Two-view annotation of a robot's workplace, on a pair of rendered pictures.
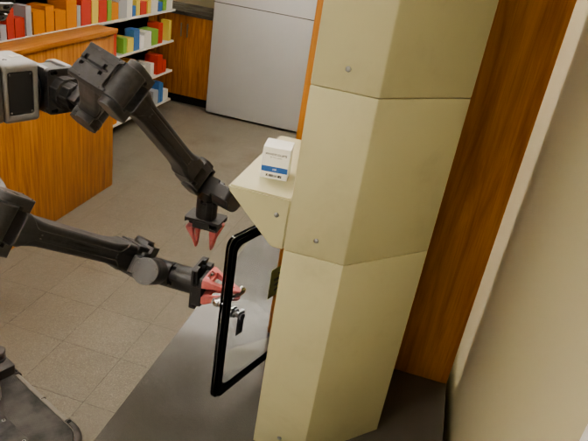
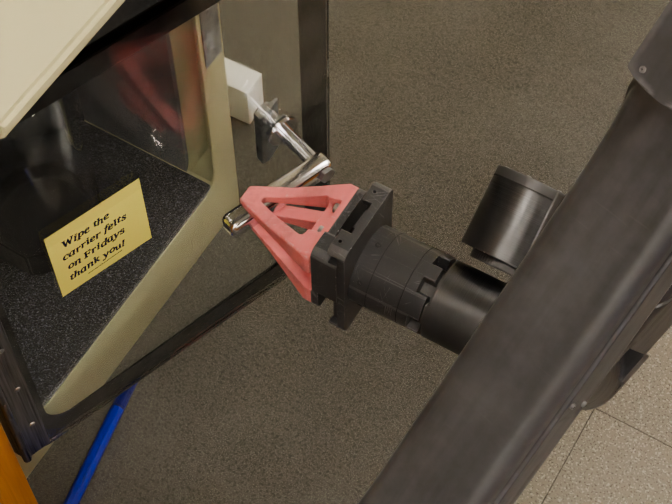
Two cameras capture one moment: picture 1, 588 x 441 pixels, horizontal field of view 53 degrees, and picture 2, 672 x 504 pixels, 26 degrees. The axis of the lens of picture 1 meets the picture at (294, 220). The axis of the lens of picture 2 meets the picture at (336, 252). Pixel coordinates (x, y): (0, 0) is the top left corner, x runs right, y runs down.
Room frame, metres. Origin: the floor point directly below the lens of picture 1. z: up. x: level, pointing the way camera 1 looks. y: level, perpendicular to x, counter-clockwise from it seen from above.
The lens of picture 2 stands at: (1.58, 0.34, 2.06)
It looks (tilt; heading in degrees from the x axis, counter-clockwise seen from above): 59 degrees down; 200
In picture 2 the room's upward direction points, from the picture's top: straight up
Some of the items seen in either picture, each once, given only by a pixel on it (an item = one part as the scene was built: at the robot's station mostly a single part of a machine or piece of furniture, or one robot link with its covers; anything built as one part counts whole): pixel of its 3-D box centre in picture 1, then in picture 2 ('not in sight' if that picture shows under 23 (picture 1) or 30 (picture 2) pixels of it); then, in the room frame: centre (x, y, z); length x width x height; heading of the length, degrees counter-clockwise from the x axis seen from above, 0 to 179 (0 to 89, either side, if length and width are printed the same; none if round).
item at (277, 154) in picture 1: (276, 159); not in sight; (1.02, 0.05, 1.54); 0.05 x 0.05 x 0.06; 86
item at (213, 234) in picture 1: (207, 234); not in sight; (1.43, 0.23, 1.14); 0.07 x 0.07 x 0.09; 79
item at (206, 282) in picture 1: (218, 290); (302, 232); (1.08, 0.14, 1.20); 0.09 x 0.07 x 0.07; 79
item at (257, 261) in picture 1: (264, 296); (159, 213); (1.10, 0.04, 1.19); 0.30 x 0.01 x 0.40; 149
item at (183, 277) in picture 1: (188, 279); (392, 274); (1.10, 0.21, 1.20); 0.07 x 0.07 x 0.10; 79
